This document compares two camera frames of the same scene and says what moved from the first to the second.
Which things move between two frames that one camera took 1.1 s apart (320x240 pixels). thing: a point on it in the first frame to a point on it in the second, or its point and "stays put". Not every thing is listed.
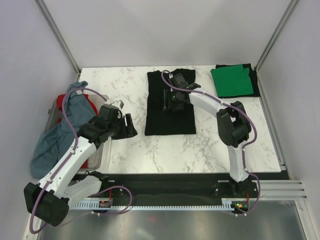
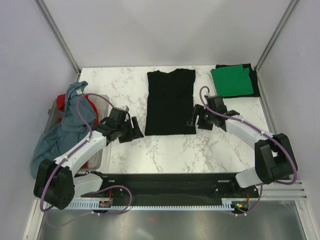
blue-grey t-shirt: [55, 143] stays put
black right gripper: [176, 107] to [195, 112]
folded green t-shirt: [231, 80] stays put
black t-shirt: [158, 122] stays put
